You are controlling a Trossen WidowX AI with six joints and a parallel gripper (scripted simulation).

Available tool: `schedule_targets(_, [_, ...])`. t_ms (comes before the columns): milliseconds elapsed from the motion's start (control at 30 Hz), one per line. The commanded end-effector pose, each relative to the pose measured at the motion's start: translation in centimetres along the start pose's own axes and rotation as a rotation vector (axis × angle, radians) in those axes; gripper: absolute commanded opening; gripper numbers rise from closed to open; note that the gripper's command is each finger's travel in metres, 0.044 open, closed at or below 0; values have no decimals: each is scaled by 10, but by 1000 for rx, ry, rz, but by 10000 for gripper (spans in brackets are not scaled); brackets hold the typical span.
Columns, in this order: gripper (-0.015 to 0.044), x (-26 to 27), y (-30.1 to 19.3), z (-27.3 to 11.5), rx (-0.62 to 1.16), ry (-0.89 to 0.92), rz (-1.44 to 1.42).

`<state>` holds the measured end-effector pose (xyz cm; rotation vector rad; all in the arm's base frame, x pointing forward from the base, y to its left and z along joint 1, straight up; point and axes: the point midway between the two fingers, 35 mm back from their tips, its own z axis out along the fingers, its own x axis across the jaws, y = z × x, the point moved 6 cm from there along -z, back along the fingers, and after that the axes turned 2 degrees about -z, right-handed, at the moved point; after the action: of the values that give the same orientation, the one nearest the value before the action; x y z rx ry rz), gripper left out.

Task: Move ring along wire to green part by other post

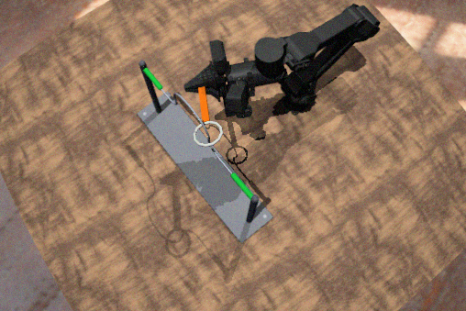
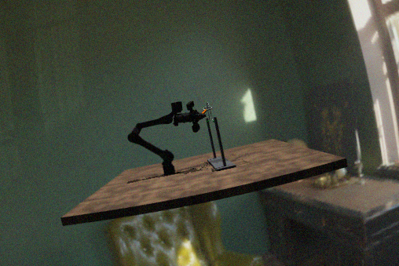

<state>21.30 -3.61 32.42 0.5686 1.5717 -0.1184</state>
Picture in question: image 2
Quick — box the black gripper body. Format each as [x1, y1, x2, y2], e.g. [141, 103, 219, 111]
[181, 101, 200, 133]

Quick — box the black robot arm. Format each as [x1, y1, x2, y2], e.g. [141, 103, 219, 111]
[127, 102, 182, 176]

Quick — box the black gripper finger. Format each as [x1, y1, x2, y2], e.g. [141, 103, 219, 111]
[192, 110, 205, 117]
[194, 115, 207, 124]

